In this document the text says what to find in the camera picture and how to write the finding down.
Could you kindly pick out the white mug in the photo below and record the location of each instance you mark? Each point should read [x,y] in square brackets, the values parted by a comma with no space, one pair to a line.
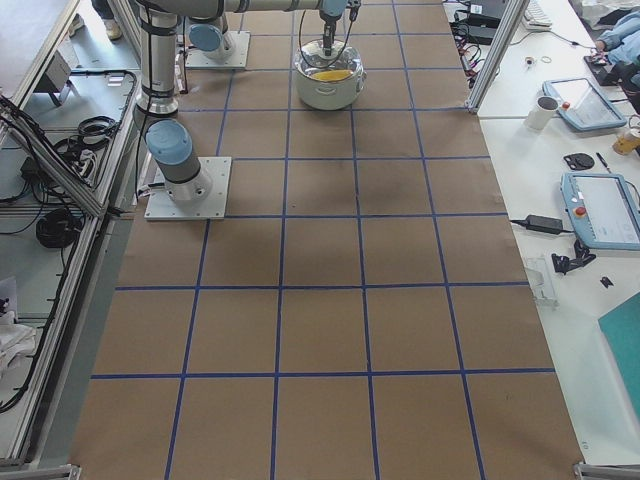
[543,110]

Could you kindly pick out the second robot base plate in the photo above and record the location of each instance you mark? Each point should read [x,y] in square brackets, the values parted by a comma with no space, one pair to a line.
[236,61]

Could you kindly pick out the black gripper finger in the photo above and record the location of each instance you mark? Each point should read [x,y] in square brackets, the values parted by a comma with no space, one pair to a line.
[328,41]

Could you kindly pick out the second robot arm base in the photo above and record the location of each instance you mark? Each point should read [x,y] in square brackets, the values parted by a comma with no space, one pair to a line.
[211,36]

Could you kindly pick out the teach pendant near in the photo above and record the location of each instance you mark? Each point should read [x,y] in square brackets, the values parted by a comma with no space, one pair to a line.
[601,210]

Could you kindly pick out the teach pendant far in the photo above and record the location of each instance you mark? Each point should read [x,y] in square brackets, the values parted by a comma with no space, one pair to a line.
[583,105]

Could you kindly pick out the teach pendant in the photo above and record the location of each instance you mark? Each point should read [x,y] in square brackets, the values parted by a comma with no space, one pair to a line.
[583,105]
[601,210]

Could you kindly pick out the teal cutting mat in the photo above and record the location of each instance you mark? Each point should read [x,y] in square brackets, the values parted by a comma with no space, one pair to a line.
[620,327]

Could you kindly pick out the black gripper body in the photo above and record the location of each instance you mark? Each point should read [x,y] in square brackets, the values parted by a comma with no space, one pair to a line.
[328,24]

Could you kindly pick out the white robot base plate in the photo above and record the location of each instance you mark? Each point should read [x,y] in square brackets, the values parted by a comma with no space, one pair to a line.
[204,197]

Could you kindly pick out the pale green cooking pot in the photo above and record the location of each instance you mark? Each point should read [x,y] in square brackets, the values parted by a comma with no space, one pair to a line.
[328,96]

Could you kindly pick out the yellow corn cob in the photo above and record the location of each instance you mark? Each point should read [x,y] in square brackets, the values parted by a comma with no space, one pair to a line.
[332,75]

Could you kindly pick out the black power adapter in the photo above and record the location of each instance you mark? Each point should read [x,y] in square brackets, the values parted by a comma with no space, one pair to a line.
[544,224]

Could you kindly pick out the aluminium frame post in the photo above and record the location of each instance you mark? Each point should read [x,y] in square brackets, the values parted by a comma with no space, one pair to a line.
[510,21]

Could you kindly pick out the clear plastic box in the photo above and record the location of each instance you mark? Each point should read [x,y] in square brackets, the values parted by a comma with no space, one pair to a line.
[540,281]

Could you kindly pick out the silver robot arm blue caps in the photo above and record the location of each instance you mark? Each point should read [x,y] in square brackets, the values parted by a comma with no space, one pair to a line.
[167,140]

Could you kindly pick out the glass pot lid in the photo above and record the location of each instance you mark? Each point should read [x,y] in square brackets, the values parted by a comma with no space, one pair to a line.
[309,59]

